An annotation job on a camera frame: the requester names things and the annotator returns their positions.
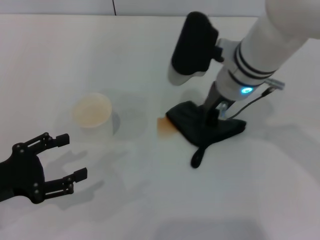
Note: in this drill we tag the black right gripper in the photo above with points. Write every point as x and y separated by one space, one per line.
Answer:
213 115

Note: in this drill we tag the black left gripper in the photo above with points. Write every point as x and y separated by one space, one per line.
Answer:
22 172

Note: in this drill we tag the dark blue rag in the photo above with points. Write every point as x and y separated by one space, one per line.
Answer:
192 125

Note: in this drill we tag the white paper cup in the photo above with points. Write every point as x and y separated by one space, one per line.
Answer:
91 112

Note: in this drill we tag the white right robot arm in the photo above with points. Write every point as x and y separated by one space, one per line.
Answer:
265 37

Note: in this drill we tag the brown water stain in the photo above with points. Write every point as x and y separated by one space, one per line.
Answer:
163 127

